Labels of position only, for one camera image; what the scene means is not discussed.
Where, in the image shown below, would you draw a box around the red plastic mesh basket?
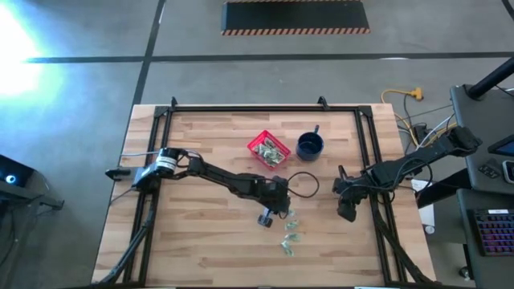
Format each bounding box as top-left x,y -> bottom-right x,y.
246,128 -> 293,171

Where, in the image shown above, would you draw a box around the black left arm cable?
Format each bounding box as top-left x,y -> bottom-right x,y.
285,171 -> 321,199

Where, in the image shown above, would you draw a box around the smartphone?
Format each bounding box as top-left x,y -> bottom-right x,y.
501,159 -> 514,185

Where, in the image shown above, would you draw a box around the dark blue ceramic mug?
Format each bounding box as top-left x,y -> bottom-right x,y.
296,124 -> 325,162

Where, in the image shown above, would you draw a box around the black keyboard desk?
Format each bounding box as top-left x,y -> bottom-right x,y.
455,188 -> 514,289

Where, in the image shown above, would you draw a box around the small black pad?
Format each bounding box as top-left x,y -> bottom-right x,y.
477,161 -> 502,180

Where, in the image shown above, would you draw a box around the black monitor stand pole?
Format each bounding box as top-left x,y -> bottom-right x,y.
465,55 -> 514,101

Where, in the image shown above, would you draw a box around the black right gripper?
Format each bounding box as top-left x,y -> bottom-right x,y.
331,163 -> 373,223

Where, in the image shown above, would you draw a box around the grey desk top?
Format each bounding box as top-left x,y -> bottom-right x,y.
449,83 -> 514,197

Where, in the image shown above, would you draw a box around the black keyboard red backlight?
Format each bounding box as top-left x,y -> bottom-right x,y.
467,208 -> 514,257

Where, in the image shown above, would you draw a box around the black device blue light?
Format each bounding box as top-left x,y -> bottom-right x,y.
0,154 -> 35,189

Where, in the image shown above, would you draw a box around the black mat orange striped edges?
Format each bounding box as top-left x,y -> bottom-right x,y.
220,0 -> 371,36

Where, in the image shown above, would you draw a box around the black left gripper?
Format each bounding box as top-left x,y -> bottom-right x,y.
256,175 -> 292,229

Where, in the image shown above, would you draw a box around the white paper sheet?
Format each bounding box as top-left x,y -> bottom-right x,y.
410,178 -> 437,228

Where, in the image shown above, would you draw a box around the black power strip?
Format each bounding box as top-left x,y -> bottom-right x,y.
413,123 -> 430,142

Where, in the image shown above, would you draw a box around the computer monitor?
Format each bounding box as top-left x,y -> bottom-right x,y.
487,134 -> 514,158

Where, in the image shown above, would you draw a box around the black desk brace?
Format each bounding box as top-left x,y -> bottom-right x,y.
415,178 -> 473,210

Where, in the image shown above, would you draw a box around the white cable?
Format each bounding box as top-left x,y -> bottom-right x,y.
415,114 -> 457,156

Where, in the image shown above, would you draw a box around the black table clamp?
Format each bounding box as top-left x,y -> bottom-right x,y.
104,168 -> 133,181

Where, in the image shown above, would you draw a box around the yellow extension cord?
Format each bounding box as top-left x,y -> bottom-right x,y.
380,87 -> 459,148

